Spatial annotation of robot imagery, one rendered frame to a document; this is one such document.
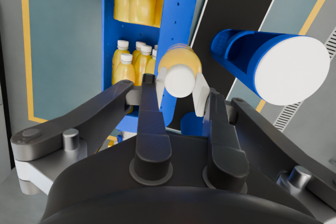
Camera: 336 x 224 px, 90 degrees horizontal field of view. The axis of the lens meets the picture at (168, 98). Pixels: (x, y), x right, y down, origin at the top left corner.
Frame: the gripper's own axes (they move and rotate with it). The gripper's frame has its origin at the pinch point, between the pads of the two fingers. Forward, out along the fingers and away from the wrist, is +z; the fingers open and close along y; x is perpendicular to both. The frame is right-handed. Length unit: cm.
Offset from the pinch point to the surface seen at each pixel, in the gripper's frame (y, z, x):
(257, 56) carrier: 31, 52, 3
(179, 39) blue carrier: -0.9, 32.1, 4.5
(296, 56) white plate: 44, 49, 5
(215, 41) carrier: 30, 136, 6
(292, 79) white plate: 46, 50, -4
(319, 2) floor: 113, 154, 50
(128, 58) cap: -16.4, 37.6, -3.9
